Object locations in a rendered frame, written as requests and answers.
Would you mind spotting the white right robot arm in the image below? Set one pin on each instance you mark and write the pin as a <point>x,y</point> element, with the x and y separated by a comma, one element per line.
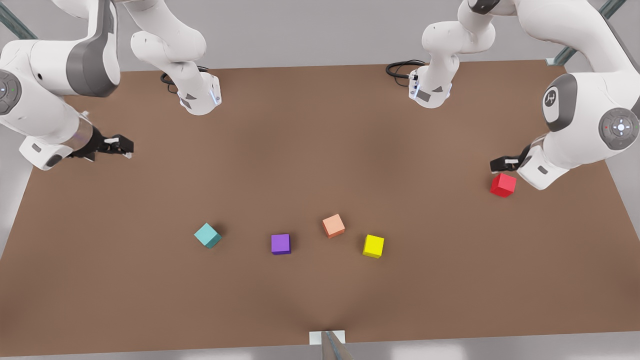
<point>45,90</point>

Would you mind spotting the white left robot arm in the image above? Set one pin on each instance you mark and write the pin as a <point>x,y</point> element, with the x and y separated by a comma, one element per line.
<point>590,110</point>

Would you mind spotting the red wooden cube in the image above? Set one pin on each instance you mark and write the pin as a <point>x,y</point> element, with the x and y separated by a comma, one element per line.
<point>503,185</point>

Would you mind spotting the orange wooden cube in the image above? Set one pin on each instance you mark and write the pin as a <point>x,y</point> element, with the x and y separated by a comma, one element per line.
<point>333,225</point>

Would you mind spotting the purple wooden cube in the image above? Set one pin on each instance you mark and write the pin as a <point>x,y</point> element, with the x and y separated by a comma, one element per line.
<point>280,244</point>

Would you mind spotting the silver frame post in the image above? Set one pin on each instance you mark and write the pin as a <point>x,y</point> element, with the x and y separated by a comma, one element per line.
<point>582,35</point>
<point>330,346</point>
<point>15,22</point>

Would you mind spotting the teal wooden cube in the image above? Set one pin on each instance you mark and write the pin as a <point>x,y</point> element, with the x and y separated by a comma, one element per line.
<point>207,235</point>

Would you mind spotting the yellow wooden cube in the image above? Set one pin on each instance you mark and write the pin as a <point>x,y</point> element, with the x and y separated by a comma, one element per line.
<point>373,246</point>

